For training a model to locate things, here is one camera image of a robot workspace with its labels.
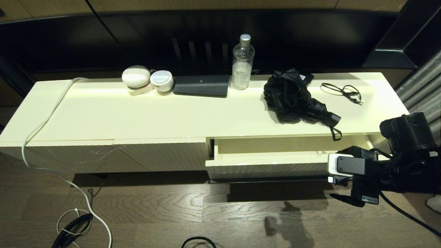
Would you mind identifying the cream ribbed drawer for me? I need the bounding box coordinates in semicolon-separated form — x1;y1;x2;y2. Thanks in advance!
205;135;379;180

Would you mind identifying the black umbrella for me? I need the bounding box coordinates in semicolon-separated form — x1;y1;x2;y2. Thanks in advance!
264;68;342;142

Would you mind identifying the cream low cabinet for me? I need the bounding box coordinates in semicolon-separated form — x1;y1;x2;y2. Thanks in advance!
0;72;410;174

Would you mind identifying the grey curtain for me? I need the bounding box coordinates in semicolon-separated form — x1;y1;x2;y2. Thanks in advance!
394;50;441;145

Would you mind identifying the black television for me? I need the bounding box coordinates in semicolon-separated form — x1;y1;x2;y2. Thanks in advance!
0;10;409;81

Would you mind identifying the clear plastic water bottle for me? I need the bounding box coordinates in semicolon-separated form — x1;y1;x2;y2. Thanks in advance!
232;34;255;90

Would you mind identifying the plain cream cabinet door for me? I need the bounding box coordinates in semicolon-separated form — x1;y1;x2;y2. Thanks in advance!
113;138;212;172

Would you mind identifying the black flat set-top box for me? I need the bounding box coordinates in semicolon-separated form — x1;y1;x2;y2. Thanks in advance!
173;75;230;98

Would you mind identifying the white round device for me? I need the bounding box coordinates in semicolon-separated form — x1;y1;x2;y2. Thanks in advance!
150;70;174;92

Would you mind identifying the beige device base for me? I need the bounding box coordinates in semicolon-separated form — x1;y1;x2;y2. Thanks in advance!
126;82;154;96

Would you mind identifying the white oval device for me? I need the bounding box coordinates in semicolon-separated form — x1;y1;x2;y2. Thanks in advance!
122;65;151;88

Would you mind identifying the scratched cream cabinet door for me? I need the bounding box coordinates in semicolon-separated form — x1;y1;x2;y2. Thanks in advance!
26;139;148;174

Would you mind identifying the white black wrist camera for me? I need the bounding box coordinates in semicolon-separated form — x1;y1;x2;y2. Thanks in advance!
327;153;367;178

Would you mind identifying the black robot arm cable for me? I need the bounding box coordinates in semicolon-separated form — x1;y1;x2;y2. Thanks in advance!
379;191;441;238

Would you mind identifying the thin black looped cable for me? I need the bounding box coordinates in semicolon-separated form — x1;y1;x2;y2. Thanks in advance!
320;83;365;105

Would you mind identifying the black wall shelf frame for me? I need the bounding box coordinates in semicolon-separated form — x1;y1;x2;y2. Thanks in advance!
362;0;441;69

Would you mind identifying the black arched floor cable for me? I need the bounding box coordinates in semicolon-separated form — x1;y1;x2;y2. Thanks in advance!
181;236;217;248

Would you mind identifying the thin white cable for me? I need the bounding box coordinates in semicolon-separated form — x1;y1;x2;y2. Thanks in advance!
56;208;93;248

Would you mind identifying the black coiled cable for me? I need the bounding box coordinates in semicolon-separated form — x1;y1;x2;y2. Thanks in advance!
52;213;93;248

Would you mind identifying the thick white power cable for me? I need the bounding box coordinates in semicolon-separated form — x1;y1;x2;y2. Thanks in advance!
22;77;113;248

